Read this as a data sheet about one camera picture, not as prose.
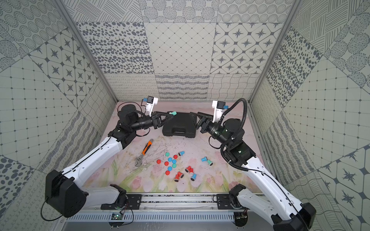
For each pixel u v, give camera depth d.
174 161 0.88
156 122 0.61
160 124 0.64
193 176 0.82
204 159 0.88
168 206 0.74
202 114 0.64
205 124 0.55
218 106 0.56
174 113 0.68
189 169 0.84
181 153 0.90
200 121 0.55
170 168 0.86
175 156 0.90
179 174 0.83
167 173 0.84
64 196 0.39
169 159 0.90
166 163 0.88
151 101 0.62
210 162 0.87
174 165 0.87
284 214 0.38
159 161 0.88
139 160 0.88
